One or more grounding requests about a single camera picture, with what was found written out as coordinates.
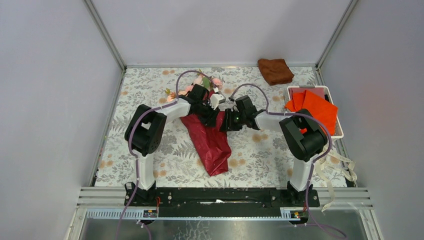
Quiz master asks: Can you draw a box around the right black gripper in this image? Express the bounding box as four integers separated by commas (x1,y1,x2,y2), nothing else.
219,108,246,132

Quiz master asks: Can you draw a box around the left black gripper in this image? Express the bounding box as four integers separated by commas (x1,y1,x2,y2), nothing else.
194,100,219,128

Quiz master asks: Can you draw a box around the pink fake flower bouquet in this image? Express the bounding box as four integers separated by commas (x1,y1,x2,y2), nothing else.
165,69,224,103

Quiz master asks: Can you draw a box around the dark red wrapping paper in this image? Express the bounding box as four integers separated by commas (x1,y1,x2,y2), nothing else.
180,104,232,177

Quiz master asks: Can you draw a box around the cream printed ribbon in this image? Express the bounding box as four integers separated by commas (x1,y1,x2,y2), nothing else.
314,149,358,212

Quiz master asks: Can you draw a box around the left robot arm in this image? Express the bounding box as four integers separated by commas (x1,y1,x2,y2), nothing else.
124,84,231,206

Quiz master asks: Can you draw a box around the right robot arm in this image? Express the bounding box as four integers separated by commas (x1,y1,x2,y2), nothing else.
220,95,331,206

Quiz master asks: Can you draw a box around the floral tablecloth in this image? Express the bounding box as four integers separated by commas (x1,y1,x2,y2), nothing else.
93,66,349,189

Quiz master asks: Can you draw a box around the brown folded cloth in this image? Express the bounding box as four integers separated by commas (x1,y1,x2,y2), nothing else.
257,58,295,86

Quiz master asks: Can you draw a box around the dark red paper in basket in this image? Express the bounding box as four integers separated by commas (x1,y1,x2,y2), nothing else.
288,87,326,99

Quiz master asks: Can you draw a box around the orange cloth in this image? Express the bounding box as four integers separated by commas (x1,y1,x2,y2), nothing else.
285,91,338,136

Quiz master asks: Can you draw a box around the white plastic basket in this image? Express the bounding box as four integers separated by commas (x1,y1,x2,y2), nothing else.
285,85,344,140

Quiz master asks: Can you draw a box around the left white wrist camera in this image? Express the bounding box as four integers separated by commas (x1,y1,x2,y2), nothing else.
209,92,226,110

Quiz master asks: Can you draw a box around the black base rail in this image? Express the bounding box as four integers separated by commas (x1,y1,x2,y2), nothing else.
124,182,320,218

